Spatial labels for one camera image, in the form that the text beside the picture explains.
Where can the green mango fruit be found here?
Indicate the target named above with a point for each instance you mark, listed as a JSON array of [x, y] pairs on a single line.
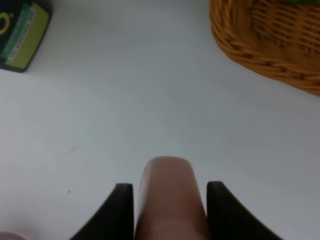
[[302, 2]]

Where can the orange wicker basket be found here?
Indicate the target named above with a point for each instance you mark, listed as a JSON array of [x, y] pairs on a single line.
[[277, 40]]

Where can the pink spray bottle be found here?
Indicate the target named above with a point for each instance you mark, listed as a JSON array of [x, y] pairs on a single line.
[[169, 203]]

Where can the dark green pump bottle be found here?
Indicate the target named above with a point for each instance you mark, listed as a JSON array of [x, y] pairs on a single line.
[[23, 25]]

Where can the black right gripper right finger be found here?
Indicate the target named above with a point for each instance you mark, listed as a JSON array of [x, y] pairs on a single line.
[[228, 219]]

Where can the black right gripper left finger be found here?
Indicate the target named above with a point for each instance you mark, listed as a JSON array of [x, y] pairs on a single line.
[[114, 220]]

